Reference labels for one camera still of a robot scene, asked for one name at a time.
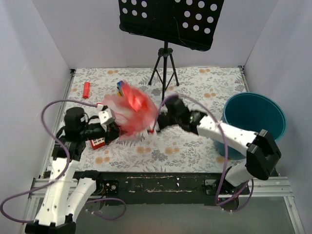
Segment red plastic trash bag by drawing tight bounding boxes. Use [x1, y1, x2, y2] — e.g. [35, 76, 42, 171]
[102, 82, 158, 139]

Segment red trash bag roll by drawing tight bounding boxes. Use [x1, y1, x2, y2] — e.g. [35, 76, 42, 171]
[82, 81, 90, 99]

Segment teal plastic trash bin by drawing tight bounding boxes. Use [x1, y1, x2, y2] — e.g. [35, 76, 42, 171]
[214, 92, 287, 160]

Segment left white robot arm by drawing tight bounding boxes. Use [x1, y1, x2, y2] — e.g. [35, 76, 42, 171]
[25, 104, 119, 234]

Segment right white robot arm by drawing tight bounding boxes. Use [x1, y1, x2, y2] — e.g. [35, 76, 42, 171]
[152, 95, 281, 194]

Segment red white grid box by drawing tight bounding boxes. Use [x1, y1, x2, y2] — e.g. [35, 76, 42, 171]
[90, 138, 106, 150]

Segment floral patterned table mat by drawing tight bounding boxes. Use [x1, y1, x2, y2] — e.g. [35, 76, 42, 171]
[66, 67, 246, 173]

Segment colourful toy brick car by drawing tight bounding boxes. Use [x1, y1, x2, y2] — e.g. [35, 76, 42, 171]
[117, 81, 125, 96]

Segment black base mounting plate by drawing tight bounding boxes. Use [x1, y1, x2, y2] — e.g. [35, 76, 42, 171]
[80, 172, 251, 207]

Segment black perforated music stand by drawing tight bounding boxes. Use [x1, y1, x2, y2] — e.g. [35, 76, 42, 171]
[118, 0, 224, 93]

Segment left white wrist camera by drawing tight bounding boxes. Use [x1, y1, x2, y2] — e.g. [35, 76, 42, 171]
[96, 103, 116, 128]

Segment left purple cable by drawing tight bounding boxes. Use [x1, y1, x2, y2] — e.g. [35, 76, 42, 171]
[0, 99, 127, 224]

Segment purple cable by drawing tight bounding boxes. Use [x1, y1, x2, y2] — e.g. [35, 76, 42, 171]
[0, 99, 127, 224]
[153, 94, 255, 213]

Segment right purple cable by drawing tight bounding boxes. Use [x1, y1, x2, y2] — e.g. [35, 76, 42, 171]
[153, 94, 255, 213]

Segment aluminium frame rail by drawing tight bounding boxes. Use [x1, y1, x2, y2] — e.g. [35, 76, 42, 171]
[28, 177, 294, 198]

